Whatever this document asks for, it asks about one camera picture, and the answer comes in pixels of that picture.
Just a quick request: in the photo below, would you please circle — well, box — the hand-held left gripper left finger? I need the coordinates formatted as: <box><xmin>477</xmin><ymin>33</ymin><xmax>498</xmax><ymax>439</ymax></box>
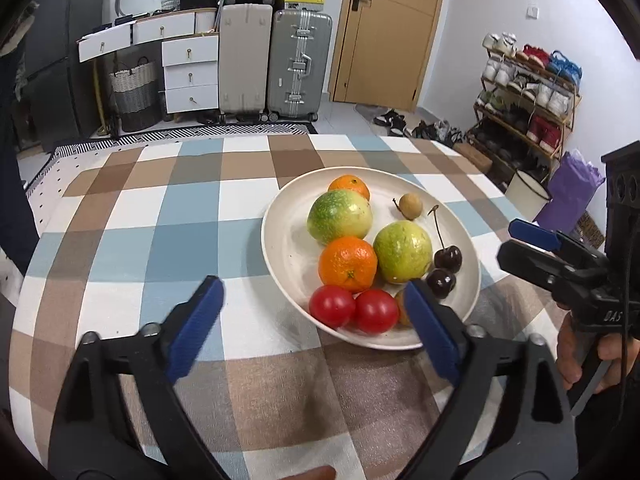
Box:
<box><xmin>48</xmin><ymin>275</ymin><xmax>236</xmax><ymax>480</ymax></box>

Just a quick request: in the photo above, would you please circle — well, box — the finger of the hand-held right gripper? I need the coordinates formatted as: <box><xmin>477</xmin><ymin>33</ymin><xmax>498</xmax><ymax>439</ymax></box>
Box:
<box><xmin>496</xmin><ymin>240</ymin><xmax>602</xmax><ymax>292</ymax></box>
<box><xmin>508</xmin><ymin>218</ymin><xmax>607</xmax><ymax>272</ymax></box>

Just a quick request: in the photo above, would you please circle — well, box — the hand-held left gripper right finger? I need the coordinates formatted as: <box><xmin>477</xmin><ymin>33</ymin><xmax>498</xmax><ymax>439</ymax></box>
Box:
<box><xmin>400</xmin><ymin>277</ymin><xmax>583</xmax><ymax>480</ymax></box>

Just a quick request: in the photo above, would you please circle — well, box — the brown longan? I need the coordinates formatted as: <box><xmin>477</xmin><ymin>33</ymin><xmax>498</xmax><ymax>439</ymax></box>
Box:
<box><xmin>392</xmin><ymin>193</ymin><xmax>424</xmax><ymax>221</ymax></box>
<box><xmin>395</xmin><ymin>288</ymin><xmax>416</xmax><ymax>328</ymax></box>

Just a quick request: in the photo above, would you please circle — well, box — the dark red cherry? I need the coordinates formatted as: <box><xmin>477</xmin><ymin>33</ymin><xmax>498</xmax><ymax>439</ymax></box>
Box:
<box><xmin>427</xmin><ymin>205</ymin><xmax>464</xmax><ymax>271</ymax></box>
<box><xmin>425</xmin><ymin>268</ymin><xmax>457</xmax><ymax>300</ymax></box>

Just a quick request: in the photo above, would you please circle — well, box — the red tomato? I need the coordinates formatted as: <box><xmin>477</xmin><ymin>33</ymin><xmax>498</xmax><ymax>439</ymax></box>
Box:
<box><xmin>308</xmin><ymin>284</ymin><xmax>357</xmax><ymax>330</ymax></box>
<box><xmin>354</xmin><ymin>288</ymin><xmax>400</xmax><ymax>335</ymax></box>

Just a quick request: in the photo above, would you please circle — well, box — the pale yellow passion fruit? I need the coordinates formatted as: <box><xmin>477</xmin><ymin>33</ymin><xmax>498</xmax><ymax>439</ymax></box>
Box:
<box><xmin>372</xmin><ymin>220</ymin><xmax>433</xmax><ymax>284</ymax></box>

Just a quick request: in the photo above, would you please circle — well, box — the orange tangerine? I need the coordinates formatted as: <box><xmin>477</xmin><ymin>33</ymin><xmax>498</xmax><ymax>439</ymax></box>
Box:
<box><xmin>318</xmin><ymin>235</ymin><xmax>379</xmax><ymax>294</ymax></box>
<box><xmin>327</xmin><ymin>174</ymin><xmax>371</xmax><ymax>203</ymax></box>

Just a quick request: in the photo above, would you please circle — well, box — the cream round plate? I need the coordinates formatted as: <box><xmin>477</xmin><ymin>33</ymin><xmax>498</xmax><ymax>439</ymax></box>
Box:
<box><xmin>261</xmin><ymin>166</ymin><xmax>482</xmax><ymax>351</ymax></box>

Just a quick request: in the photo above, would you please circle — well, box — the green speckled passion fruit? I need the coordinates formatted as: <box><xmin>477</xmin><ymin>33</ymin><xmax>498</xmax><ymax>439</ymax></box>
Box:
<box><xmin>306</xmin><ymin>189</ymin><xmax>374</xmax><ymax>245</ymax></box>

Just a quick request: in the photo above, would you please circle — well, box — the person's right forearm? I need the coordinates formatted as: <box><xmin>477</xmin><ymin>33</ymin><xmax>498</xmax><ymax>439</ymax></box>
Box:
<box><xmin>572</xmin><ymin>360</ymin><xmax>640</xmax><ymax>480</ymax></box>

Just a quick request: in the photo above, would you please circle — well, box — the person's right hand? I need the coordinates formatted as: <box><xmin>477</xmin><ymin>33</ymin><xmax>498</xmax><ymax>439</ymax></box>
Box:
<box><xmin>555</xmin><ymin>311</ymin><xmax>640</xmax><ymax>393</ymax></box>

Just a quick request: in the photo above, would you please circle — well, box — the person's left hand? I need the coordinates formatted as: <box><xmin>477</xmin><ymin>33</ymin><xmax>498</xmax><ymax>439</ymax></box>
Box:
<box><xmin>289</xmin><ymin>465</ymin><xmax>337</xmax><ymax>480</ymax></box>

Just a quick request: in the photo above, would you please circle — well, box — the white bucket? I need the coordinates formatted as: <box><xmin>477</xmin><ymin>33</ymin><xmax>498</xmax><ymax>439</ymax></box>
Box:
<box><xmin>505</xmin><ymin>169</ymin><xmax>551</xmax><ymax>222</ymax></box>

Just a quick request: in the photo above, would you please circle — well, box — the purple plastic bag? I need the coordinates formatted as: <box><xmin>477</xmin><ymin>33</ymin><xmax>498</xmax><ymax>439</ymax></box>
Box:
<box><xmin>535</xmin><ymin>150</ymin><xmax>606</xmax><ymax>233</ymax></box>

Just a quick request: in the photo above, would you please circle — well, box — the checked tablecloth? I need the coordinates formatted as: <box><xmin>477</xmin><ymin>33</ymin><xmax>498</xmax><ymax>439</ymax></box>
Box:
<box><xmin>9</xmin><ymin>134</ymin><xmax>576</xmax><ymax>480</ymax></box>

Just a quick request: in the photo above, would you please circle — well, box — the wooden shoe rack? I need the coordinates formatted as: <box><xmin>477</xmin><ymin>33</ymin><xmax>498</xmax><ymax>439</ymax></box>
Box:
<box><xmin>470</xmin><ymin>32</ymin><xmax>583</xmax><ymax>181</ymax></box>

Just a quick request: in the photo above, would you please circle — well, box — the pile of shoes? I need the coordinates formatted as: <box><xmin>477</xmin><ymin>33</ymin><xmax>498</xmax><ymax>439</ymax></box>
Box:
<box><xmin>372</xmin><ymin>109</ymin><xmax>468</xmax><ymax>147</ymax></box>

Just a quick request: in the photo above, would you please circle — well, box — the black and white striped rug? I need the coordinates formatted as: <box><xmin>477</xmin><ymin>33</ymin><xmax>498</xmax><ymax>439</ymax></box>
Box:
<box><xmin>50</xmin><ymin>122</ymin><xmax>321</xmax><ymax>157</ymax></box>

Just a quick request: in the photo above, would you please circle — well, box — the wooden door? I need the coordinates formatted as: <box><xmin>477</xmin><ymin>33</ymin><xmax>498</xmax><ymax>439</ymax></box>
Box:
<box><xmin>327</xmin><ymin>0</ymin><xmax>450</xmax><ymax>113</ymax></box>

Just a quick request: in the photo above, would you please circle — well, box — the woven laundry basket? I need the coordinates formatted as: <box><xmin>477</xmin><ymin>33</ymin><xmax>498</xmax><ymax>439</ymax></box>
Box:
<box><xmin>110</xmin><ymin>56</ymin><xmax>162</xmax><ymax>132</ymax></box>

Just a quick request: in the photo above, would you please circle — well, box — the dark cloth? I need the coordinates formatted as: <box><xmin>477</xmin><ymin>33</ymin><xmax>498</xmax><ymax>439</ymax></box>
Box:
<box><xmin>0</xmin><ymin>50</ymin><xmax>37</xmax><ymax>277</ymax></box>

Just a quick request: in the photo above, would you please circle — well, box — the white drawer cabinet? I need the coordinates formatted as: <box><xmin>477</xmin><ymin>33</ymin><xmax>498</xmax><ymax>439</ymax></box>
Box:
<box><xmin>76</xmin><ymin>7</ymin><xmax>221</xmax><ymax>116</ymax></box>

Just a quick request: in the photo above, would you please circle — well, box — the beige suitcase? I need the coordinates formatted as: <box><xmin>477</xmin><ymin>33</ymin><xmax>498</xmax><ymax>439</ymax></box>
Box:
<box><xmin>218</xmin><ymin>2</ymin><xmax>274</xmax><ymax>123</ymax></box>

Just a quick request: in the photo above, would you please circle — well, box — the silver suitcase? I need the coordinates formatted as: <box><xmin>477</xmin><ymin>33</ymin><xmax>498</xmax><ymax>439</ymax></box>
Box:
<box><xmin>266</xmin><ymin>8</ymin><xmax>333</xmax><ymax>122</ymax></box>

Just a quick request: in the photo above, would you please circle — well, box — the dark grey fridge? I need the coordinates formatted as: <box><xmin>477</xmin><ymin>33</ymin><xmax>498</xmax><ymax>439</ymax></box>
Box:
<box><xmin>20</xmin><ymin>0</ymin><xmax>108</xmax><ymax>152</ymax></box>

